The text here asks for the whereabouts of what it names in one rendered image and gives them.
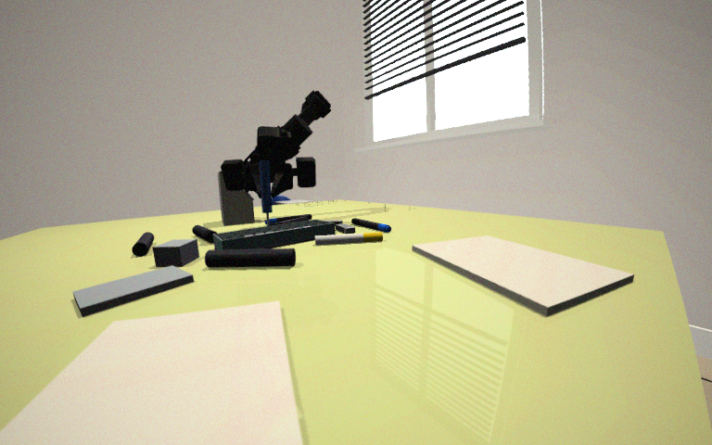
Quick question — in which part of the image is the white cylinder with yellow end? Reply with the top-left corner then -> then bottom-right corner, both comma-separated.
315,233 -> 383,245

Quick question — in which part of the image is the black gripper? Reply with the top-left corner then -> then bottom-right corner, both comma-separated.
221,152 -> 316,198

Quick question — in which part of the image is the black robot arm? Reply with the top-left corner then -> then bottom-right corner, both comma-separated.
243,90 -> 331,166

